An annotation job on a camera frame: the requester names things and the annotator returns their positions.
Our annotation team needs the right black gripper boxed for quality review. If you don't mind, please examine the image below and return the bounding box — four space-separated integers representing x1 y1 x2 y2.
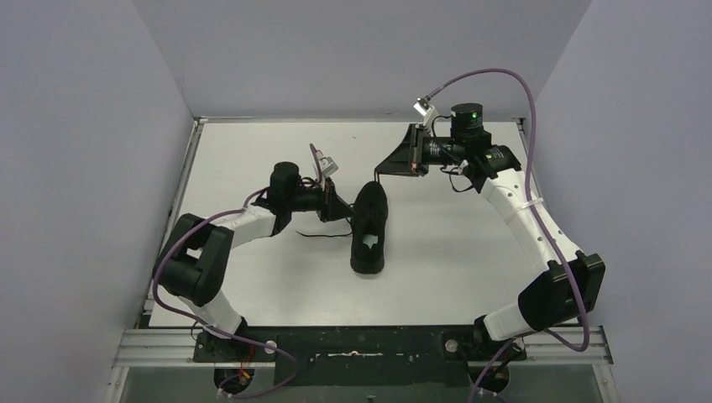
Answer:
377 124 464 177

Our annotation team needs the black sneaker shoe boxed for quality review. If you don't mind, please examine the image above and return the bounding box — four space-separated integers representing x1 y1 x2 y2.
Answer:
350 181 389 275

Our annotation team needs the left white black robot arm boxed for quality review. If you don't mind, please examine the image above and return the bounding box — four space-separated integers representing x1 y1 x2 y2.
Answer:
153 161 354 359

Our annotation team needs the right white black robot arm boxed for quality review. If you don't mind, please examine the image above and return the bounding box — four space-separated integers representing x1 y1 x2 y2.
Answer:
375 102 605 359

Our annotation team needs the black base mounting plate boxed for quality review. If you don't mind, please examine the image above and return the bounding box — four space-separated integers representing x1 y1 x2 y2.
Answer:
192 325 502 387

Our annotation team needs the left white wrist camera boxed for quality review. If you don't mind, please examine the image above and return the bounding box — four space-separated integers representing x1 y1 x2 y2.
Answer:
317 157 339 177

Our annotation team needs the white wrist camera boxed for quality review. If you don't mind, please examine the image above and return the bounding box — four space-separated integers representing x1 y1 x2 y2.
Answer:
317 157 339 177
413 96 435 117

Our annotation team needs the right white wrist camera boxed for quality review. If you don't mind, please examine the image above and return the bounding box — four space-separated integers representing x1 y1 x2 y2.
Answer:
413 96 435 117

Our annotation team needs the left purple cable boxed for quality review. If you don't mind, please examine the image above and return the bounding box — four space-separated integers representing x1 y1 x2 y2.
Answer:
151 143 335 400

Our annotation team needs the aluminium frame rail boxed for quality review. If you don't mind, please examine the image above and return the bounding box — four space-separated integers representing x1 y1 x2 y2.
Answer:
103 326 620 402

